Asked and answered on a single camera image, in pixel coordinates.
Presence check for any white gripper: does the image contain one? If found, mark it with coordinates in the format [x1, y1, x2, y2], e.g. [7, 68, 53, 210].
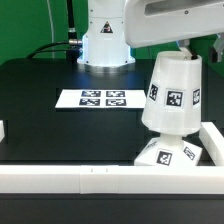
[124, 0, 224, 62]

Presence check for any white lamp shade cone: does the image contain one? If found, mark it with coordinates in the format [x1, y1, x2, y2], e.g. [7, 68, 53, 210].
[142, 51, 202, 136]

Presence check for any white lamp base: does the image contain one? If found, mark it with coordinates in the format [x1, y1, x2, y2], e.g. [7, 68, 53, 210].
[134, 134, 202, 167]

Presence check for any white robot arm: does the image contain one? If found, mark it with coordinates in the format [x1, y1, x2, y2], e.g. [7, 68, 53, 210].
[79, 0, 224, 67]

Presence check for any white marker sheet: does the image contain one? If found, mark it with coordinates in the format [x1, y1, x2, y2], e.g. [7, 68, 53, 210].
[55, 89, 146, 109]

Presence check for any white left fence piece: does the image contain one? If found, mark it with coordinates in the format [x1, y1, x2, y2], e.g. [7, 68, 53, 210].
[0, 120, 5, 142]

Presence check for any black thick cable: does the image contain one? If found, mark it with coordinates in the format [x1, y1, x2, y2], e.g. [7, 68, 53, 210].
[26, 0, 84, 60]

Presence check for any white thin cable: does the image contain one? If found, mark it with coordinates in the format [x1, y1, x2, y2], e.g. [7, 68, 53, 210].
[46, 0, 56, 59]

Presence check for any white front fence rail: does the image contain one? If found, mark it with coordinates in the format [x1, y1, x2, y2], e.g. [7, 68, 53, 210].
[0, 165, 224, 194]

